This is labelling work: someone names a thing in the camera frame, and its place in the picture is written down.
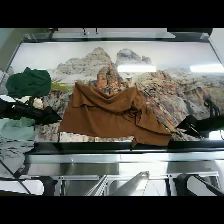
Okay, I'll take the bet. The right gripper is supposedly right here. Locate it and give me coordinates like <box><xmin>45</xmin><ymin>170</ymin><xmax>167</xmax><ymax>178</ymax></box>
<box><xmin>175</xmin><ymin>114</ymin><xmax>204</xmax><ymax>139</ymax></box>

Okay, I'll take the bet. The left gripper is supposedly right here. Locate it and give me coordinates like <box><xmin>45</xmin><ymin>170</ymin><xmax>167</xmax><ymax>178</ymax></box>
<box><xmin>39</xmin><ymin>105</ymin><xmax>64</xmax><ymax>127</ymax></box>

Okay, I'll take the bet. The brown T-shirt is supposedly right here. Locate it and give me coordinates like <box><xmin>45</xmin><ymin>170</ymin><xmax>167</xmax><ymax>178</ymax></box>
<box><xmin>58</xmin><ymin>81</ymin><xmax>178</xmax><ymax>148</ymax></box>

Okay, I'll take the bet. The pale green garment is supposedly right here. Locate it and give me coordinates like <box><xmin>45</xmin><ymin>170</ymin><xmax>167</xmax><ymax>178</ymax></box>
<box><xmin>0</xmin><ymin>116</ymin><xmax>37</xmax><ymax>143</ymax></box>

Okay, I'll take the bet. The dark green garment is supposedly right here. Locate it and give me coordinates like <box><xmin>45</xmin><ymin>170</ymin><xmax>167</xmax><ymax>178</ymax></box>
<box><xmin>5</xmin><ymin>66</ymin><xmax>53</xmax><ymax>100</ymax></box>

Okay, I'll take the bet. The silver frame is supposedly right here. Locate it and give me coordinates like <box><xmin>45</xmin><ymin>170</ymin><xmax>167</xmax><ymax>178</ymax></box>
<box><xmin>0</xmin><ymin>29</ymin><xmax>224</xmax><ymax>197</ymax></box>

